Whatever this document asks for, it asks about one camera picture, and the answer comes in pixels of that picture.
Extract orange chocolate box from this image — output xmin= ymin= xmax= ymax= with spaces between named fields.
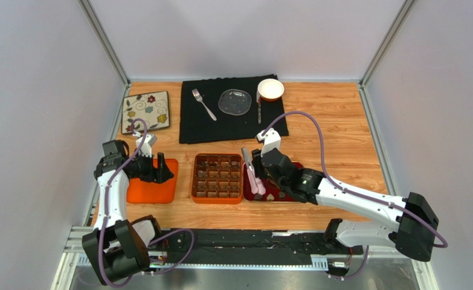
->
xmin=190 ymin=153 xmax=243 ymax=205

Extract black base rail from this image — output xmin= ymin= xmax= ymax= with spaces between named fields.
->
xmin=147 ymin=229 xmax=364 ymax=267

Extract dark handled knife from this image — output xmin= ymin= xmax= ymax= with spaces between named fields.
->
xmin=257 ymin=101 xmax=262 ymax=124

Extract light leaf chocolate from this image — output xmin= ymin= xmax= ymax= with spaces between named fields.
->
xmin=196 ymin=170 xmax=207 ymax=178

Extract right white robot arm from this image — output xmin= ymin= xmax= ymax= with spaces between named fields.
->
xmin=251 ymin=149 xmax=446 ymax=262

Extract white orange bowl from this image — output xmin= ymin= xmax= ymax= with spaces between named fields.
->
xmin=257 ymin=79 xmax=285 ymax=102

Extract silver fork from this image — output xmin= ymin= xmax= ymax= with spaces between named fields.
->
xmin=192 ymin=89 xmax=217 ymax=121

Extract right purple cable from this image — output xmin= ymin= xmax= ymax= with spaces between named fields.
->
xmin=260 ymin=111 xmax=449 ymax=280

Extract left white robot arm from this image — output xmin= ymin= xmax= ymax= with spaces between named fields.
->
xmin=82 ymin=134 xmax=174 ymax=288

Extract floral square plate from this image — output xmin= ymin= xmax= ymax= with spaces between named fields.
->
xmin=121 ymin=91 xmax=171 ymax=135

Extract red lacquer tray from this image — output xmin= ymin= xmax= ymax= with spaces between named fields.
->
xmin=242 ymin=163 xmax=295 ymax=202

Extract orange tin lid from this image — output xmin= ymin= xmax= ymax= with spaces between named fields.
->
xmin=126 ymin=158 xmax=179 ymax=204

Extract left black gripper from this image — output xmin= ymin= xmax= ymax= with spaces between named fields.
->
xmin=129 ymin=150 xmax=173 ymax=184

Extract pink handled metal tongs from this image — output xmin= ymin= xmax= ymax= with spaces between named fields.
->
xmin=241 ymin=147 xmax=266 ymax=197

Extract clear glass plate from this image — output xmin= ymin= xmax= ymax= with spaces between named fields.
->
xmin=218 ymin=89 xmax=253 ymax=116

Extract black cloth mat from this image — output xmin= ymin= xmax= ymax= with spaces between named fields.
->
xmin=179 ymin=74 xmax=285 ymax=144

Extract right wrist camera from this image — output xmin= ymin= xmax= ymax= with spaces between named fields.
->
xmin=256 ymin=127 xmax=282 ymax=156

